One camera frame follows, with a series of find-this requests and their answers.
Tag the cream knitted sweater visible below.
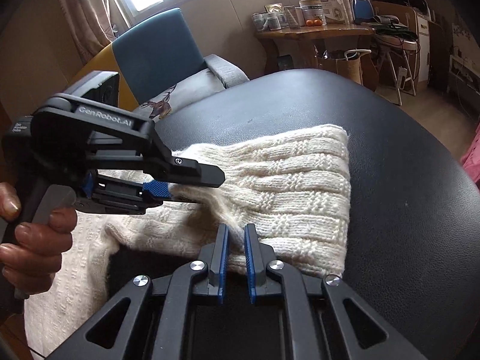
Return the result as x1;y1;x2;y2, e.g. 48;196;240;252
24;124;352;359

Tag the folding chair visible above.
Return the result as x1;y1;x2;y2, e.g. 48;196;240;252
350;0;420;107

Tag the person's left hand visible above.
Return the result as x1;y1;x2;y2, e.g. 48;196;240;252
0;181;78;296

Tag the deer print cushion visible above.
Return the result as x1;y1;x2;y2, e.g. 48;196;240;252
134;68;225;122

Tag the multicolour sofa chair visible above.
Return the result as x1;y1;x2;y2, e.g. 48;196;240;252
72;8;249;111

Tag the wooden side table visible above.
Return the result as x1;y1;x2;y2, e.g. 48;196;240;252
255;24;374;75

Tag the white plastic jar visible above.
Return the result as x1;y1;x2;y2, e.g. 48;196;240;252
299;0;326;27

